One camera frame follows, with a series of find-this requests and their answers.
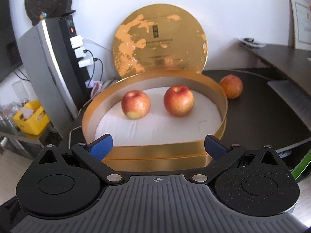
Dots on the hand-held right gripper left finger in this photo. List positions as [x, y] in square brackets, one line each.
[100, 148]

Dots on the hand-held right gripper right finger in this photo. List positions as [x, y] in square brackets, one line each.
[215, 148]

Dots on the red apple with yellow patch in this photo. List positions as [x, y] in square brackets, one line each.
[136, 104]

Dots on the round gold gift box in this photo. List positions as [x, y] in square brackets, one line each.
[158, 154]

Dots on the round red apple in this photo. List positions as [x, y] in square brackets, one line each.
[179, 100]

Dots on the striped red apple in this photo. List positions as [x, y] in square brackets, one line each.
[232, 86]

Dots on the round gold box lid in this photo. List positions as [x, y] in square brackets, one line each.
[158, 41]

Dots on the dark wooden desktop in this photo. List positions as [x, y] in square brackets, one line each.
[255, 114]

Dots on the purple charger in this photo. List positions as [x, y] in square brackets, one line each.
[88, 83]

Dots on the black power strip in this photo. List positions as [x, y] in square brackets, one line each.
[83, 77]

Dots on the yellow crate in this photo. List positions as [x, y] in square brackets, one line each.
[29, 123]

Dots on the grey side table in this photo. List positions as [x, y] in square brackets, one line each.
[24, 142]

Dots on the white charger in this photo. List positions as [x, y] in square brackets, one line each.
[85, 62]
[79, 52]
[75, 41]

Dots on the green panel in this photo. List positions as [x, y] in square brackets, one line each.
[302, 165]

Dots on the stack of white papers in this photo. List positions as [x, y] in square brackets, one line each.
[291, 97]

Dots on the silver computer case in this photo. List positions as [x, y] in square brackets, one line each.
[41, 65]

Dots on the raised dark desk shelf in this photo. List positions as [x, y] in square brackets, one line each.
[291, 60]

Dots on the dark screen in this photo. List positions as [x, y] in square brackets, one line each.
[7, 29]

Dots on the framed certificate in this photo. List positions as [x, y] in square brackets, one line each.
[302, 24]

